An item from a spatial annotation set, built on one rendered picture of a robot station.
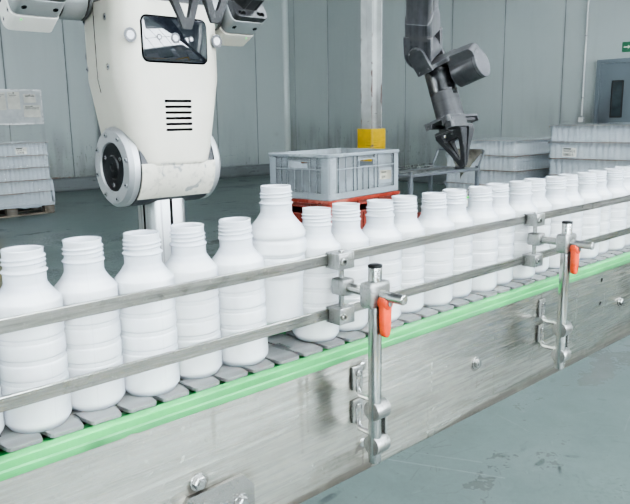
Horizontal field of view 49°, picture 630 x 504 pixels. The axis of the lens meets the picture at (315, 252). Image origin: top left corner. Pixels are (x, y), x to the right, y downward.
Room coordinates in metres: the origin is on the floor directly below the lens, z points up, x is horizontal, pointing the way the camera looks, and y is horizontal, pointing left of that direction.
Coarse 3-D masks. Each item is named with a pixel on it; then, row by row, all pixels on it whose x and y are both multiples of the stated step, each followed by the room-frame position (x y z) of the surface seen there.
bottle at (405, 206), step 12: (396, 204) 0.96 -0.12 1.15; (408, 204) 0.95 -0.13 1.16; (396, 216) 0.96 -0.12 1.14; (408, 216) 0.95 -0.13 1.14; (408, 228) 0.94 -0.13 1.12; (420, 228) 0.95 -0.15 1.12; (408, 252) 0.94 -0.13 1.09; (420, 252) 0.95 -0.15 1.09; (408, 264) 0.94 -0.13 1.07; (420, 264) 0.95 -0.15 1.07; (408, 276) 0.94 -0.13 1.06; (420, 276) 0.95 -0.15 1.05; (408, 300) 0.94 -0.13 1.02; (420, 300) 0.95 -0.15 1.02; (408, 312) 0.94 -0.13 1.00
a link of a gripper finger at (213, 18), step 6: (204, 0) 0.88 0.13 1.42; (210, 0) 0.89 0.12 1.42; (222, 0) 0.90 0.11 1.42; (204, 6) 0.89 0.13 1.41; (210, 6) 0.89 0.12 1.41; (222, 6) 0.90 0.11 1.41; (210, 12) 0.89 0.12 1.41; (216, 12) 0.90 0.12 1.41; (222, 12) 0.90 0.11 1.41; (210, 18) 0.89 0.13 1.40; (216, 18) 0.90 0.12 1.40
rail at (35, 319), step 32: (480, 224) 1.03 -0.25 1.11; (512, 224) 1.09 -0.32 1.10; (320, 256) 0.80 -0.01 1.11; (544, 256) 1.16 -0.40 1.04; (160, 288) 0.66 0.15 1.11; (192, 288) 0.68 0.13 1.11; (416, 288) 0.93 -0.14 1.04; (0, 320) 0.55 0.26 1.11; (32, 320) 0.57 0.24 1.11; (64, 320) 0.59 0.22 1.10; (288, 320) 0.77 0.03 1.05; (320, 320) 0.80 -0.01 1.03; (192, 352) 0.68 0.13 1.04; (64, 384) 0.59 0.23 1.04; (96, 384) 0.61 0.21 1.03
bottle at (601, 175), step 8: (600, 176) 1.35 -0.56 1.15; (600, 184) 1.35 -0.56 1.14; (600, 192) 1.35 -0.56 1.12; (608, 192) 1.35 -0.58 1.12; (608, 208) 1.35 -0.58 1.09; (608, 216) 1.35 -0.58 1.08; (600, 224) 1.34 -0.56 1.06; (608, 224) 1.35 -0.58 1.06; (600, 232) 1.34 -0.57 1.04; (608, 232) 1.35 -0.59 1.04; (608, 240) 1.35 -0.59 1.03; (600, 248) 1.34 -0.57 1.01
